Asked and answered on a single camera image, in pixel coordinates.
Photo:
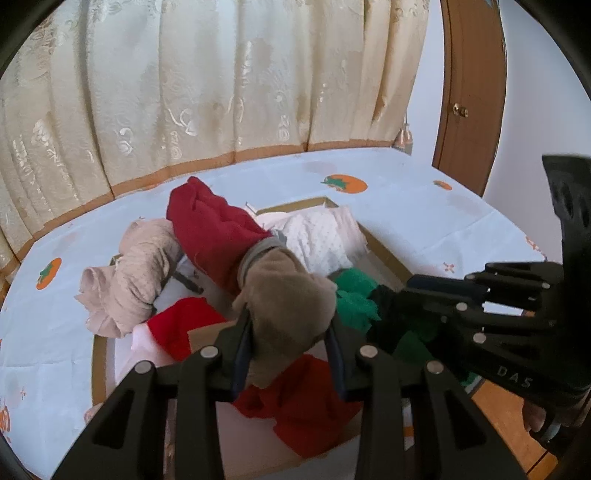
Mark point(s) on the cream floral curtain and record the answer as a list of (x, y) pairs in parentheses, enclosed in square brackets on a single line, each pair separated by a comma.
[(207, 78)]

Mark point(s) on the curtain tassel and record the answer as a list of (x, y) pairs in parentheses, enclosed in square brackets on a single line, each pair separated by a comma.
[(404, 136)]

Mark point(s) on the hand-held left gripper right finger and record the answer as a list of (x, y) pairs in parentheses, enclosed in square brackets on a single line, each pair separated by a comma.
[(337, 367)]

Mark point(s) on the shallow cardboard box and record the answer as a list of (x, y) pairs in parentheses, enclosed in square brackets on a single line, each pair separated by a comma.
[(99, 369)]

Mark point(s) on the beige underwear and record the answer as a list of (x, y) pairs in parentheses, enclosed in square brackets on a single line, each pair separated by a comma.
[(138, 272)]

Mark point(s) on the brass door knob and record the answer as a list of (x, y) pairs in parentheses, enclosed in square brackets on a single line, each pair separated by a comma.
[(460, 110)]

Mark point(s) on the dark red underwear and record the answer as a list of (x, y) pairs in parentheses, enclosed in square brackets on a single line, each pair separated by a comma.
[(207, 230)]

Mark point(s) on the person's right hand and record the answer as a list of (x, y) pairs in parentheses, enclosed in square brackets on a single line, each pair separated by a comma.
[(535, 417)]

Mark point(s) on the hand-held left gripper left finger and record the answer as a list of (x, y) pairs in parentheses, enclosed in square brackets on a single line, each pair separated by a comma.
[(240, 362)]

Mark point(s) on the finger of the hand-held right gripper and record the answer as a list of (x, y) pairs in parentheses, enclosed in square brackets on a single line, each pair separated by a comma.
[(526, 281), (452, 318)]

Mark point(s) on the brown wooden door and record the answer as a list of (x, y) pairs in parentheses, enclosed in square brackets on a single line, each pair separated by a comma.
[(471, 92)]

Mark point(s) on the white underwear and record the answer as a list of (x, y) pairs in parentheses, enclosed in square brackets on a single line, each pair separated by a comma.
[(318, 240)]

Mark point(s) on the white persimmon print tablecloth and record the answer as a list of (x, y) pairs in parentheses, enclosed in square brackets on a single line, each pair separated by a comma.
[(415, 221)]

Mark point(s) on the taupe underwear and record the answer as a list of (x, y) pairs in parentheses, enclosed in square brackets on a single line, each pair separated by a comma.
[(286, 304)]

